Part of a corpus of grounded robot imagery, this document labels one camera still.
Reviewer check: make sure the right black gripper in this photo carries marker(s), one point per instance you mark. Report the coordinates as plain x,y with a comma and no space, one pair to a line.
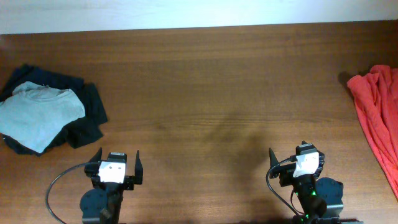
287,172

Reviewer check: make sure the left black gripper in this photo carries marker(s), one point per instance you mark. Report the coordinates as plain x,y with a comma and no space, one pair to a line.
130,182

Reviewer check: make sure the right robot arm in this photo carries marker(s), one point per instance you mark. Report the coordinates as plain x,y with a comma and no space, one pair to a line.
321,199

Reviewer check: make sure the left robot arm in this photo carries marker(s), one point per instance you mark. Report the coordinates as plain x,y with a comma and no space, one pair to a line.
102,204

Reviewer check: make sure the dark navy folded garment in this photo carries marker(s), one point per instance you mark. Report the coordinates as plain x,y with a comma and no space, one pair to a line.
78,133

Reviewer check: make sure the grey folded t-shirt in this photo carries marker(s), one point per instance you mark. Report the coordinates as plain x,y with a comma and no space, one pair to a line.
35,114

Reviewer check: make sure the red ribbed garment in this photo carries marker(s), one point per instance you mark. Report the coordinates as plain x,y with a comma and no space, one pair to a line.
375,100

